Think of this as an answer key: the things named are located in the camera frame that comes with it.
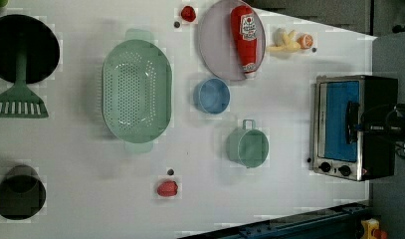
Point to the orange slice toy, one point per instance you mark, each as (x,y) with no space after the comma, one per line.
(306,41)

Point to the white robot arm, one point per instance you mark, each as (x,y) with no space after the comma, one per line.
(351,136)

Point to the yellow red toy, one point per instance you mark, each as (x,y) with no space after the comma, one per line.
(372,230)

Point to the pink round plate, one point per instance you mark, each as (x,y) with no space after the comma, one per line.
(217,46)

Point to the red bell pepper toy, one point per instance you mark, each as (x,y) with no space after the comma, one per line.
(167,188)

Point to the peeled banana toy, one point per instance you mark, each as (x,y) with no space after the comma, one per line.
(284,42)

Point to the blue plastic cup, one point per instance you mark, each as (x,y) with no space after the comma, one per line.
(211,96)

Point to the green slotted spatula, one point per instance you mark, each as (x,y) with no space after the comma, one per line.
(19,102)

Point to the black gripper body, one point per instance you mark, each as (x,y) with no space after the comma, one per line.
(393,127)

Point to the large black bowl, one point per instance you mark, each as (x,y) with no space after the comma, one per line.
(42,48)

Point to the black toaster oven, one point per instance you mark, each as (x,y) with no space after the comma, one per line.
(339,101)

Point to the red ketchup bottle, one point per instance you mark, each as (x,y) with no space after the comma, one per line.
(243,26)

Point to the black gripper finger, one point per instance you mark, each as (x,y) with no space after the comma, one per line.
(360,127)

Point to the green plastic mug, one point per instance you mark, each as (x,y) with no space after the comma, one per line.
(247,145)

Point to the small red tomato toy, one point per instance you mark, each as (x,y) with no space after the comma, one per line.
(188,13)

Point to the green plastic colander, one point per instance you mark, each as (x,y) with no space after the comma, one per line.
(136,91)

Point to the black cylindrical cup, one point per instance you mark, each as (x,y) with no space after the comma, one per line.
(22,193)

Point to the blue metal frame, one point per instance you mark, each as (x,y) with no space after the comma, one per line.
(339,222)

